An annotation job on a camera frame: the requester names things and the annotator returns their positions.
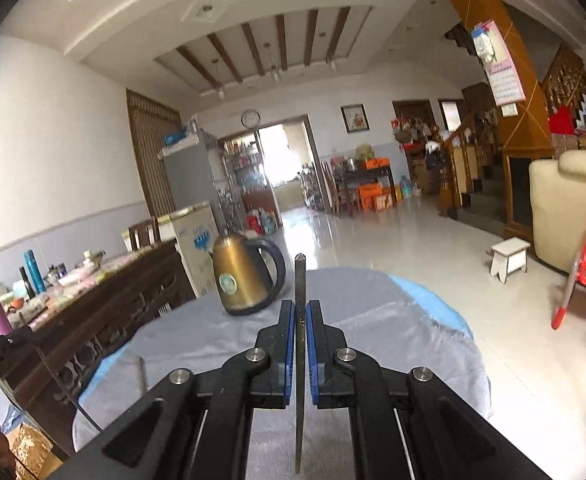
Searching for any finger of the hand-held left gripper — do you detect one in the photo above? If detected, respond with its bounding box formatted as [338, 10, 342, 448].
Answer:
[0, 326, 37, 382]

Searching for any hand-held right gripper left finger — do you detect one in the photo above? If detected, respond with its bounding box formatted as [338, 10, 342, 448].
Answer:
[48, 300, 296, 480]

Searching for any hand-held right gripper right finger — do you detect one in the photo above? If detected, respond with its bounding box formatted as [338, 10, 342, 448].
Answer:
[306, 299, 548, 480]

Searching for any grey tablecloth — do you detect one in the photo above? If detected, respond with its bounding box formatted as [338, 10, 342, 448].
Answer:
[72, 267, 494, 480]

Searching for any blue thermos flask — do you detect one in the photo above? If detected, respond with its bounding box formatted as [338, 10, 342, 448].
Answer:
[22, 251, 48, 295]

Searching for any bronze electric kettle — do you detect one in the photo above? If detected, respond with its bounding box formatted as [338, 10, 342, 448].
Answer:
[211, 232, 288, 317]

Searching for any golden cardboard box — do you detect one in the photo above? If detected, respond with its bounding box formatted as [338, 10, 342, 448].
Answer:
[3, 422, 64, 480]

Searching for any carved wooden sideboard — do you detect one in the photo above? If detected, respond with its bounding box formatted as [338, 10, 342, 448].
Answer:
[0, 239, 196, 457]

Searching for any blue cloth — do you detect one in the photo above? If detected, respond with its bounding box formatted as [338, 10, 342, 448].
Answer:
[73, 274, 475, 411]

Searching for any white carton box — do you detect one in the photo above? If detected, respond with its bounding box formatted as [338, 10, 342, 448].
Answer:
[155, 203, 222, 299]

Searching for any stack of orange boxes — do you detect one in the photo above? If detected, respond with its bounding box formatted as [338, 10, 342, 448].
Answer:
[357, 182, 397, 214]

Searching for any shelf with bottles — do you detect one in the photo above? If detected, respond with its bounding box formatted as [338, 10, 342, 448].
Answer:
[220, 137, 274, 234]

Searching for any dark wooden table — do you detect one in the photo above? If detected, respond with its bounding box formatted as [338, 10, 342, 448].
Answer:
[330, 164, 399, 219]

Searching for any grey refrigerator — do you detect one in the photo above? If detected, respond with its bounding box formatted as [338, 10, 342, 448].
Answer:
[160, 132, 232, 241]

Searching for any small white stool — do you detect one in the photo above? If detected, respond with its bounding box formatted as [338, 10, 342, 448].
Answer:
[489, 237, 532, 285]

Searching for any wooden stair railing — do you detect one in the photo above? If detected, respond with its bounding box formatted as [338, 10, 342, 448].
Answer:
[437, 109, 500, 221]

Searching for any wooden lattice screen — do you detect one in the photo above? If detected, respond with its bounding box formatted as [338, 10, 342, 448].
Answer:
[126, 88, 184, 219]

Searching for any cream sofa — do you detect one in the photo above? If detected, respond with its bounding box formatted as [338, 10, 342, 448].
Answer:
[528, 149, 586, 274]

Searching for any wooden pillar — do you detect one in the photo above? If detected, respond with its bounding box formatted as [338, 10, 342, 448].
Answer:
[431, 0, 556, 242]

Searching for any framed wall picture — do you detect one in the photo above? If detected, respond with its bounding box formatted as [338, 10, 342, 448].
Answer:
[340, 104, 370, 135]

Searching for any wall calendar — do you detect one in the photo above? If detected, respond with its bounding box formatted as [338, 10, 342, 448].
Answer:
[471, 19, 526, 107]

